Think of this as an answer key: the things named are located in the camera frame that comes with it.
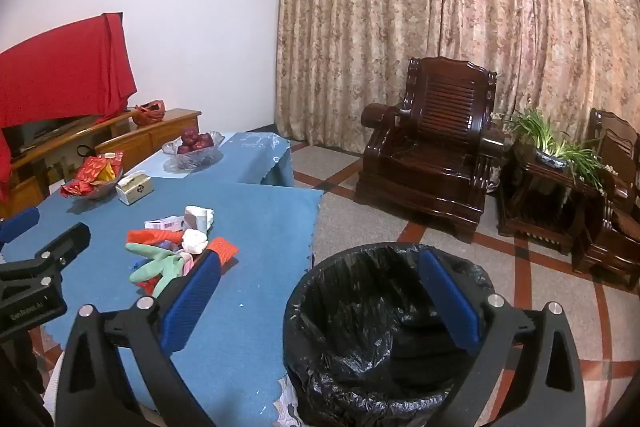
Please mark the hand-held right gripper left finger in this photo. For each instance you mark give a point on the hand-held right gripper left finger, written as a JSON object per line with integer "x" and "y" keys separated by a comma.
{"x": 192, "y": 302}

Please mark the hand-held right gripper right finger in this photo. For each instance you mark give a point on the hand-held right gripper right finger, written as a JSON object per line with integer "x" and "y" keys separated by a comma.
{"x": 450, "y": 302}

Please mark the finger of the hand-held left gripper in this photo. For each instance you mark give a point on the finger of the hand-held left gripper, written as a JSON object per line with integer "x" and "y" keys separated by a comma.
{"x": 70, "y": 239}
{"x": 20, "y": 223}

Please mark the green rubber glove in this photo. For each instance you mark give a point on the green rubber glove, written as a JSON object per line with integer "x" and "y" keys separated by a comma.
{"x": 160, "y": 267}

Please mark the white tissue ball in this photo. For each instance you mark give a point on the white tissue ball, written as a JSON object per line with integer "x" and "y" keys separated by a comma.
{"x": 194, "y": 241}

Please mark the orange foam fruit net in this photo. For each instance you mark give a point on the orange foam fruit net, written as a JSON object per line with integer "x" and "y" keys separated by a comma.
{"x": 150, "y": 238}

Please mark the white medicine box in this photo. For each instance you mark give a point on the white medicine box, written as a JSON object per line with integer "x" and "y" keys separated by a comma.
{"x": 165, "y": 223}

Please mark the clear plastic wrapper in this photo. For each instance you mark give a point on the clear plastic wrapper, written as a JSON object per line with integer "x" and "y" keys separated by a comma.
{"x": 199, "y": 218}

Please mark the trash bin with black bag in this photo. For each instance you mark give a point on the trash bin with black bag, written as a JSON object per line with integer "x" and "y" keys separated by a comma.
{"x": 360, "y": 322}

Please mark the small red snack packet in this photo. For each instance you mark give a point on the small red snack packet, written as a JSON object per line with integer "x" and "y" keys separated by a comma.
{"x": 77, "y": 189}

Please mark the glass snack dish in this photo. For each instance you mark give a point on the glass snack dish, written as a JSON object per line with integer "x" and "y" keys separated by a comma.
{"x": 107, "y": 190}

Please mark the yellow snack packet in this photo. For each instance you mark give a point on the yellow snack packet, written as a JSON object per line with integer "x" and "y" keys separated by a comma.
{"x": 106, "y": 174}

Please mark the beige tissue box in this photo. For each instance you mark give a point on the beige tissue box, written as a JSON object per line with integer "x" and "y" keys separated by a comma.
{"x": 135, "y": 191}

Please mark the black television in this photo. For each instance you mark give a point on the black television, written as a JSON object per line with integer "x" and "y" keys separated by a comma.
{"x": 45, "y": 133}

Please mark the wooden television cabinet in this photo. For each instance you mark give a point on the wooden television cabinet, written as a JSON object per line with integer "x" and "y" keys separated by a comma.
{"x": 150, "y": 139}

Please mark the dark wooden side table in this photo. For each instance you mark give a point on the dark wooden side table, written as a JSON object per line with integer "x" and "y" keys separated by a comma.
{"x": 545, "y": 202}

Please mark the glass fruit bowl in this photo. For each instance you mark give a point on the glass fruit bowl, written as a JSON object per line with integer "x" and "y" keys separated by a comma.
{"x": 200, "y": 159}

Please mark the dark red apple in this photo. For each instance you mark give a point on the dark red apple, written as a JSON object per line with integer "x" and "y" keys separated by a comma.
{"x": 204, "y": 140}
{"x": 184, "y": 149}
{"x": 190, "y": 135}

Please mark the red plastic bag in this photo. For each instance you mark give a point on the red plastic bag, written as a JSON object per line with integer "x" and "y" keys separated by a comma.
{"x": 149, "y": 113}

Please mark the light blue tablecloth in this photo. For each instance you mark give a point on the light blue tablecloth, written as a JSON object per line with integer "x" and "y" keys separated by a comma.
{"x": 250, "y": 157}

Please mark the dark wooden armchair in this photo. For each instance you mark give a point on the dark wooden armchair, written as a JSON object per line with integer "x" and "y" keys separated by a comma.
{"x": 430, "y": 147}
{"x": 615, "y": 207}

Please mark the red cloth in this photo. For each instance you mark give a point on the red cloth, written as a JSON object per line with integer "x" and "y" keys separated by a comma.
{"x": 65, "y": 67}

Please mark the green potted plant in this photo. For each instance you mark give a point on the green potted plant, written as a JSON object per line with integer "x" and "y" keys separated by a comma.
{"x": 552, "y": 154}

